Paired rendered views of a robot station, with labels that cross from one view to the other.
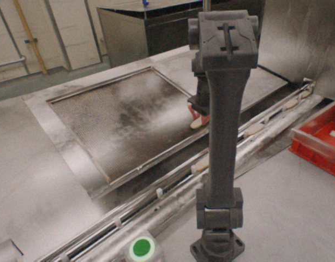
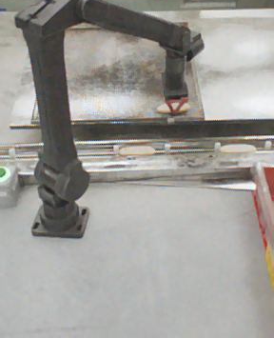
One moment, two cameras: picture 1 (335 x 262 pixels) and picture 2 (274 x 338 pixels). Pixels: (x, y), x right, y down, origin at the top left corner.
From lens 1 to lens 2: 0.73 m
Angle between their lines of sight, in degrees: 31
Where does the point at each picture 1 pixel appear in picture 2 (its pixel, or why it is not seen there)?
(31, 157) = (16, 75)
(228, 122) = (38, 77)
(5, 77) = not seen: outside the picture
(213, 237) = (43, 195)
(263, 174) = (185, 198)
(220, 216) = (50, 175)
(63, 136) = not seen: hidden behind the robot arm
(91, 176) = (26, 108)
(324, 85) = not seen: outside the picture
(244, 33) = (52, 9)
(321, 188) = (229, 248)
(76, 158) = (29, 88)
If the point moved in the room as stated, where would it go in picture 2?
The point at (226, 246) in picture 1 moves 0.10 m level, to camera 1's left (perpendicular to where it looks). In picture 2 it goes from (51, 212) to (23, 193)
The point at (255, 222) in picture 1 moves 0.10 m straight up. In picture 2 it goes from (117, 227) to (115, 195)
